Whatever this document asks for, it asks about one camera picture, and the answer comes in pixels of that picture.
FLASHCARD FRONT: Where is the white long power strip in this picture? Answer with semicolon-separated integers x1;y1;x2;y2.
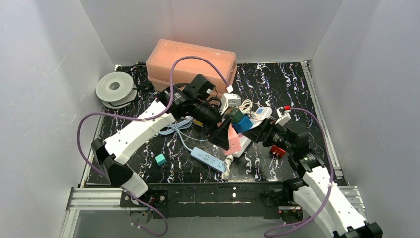
232;107;272;158

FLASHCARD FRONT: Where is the aluminium frame rail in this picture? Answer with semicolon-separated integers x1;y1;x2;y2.
66;188;123;210

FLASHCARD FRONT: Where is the pink plug adapter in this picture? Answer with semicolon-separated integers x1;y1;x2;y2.
223;125;241;156

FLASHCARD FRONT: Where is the white twisted cord with plug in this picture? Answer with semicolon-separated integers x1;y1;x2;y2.
221;154;234;180

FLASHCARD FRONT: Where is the pink translucent plastic storage box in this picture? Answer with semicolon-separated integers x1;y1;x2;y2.
146;39;237;97

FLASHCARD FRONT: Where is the purple cable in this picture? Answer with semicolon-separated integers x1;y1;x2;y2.
76;56;234;237
263;106;335;238

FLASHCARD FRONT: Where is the coiled white power cord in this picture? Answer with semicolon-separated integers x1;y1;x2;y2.
239;99;257;116

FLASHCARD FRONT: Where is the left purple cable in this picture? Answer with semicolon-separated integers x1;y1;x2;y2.
76;56;234;237

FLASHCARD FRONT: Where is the coiled light blue cable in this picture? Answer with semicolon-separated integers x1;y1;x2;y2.
158;119;198;152

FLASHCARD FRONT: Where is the yellow cube socket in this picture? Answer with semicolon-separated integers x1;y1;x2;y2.
192;119;203;127

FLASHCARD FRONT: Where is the dark green cube charger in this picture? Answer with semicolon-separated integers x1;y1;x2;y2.
226;108;244;124

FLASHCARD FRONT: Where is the grey filament spool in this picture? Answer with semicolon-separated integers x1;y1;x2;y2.
95;72;138;109

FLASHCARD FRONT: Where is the red cube socket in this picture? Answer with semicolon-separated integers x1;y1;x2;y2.
270;145;287;158

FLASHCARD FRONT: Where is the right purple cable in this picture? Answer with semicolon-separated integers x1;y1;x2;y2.
263;106;335;238

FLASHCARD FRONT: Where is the blue plug adapter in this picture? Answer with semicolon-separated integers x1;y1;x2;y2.
232;116;253;133

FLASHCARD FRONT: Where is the teal plug adapter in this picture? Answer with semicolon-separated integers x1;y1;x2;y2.
155;154;167;167

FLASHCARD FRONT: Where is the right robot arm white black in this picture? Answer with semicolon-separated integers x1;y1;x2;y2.
244;119;383;238

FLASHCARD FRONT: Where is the light blue power strip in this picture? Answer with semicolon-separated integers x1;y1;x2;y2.
190;147;226;173

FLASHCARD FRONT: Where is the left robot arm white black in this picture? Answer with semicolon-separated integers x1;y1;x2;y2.
91;74;231;198

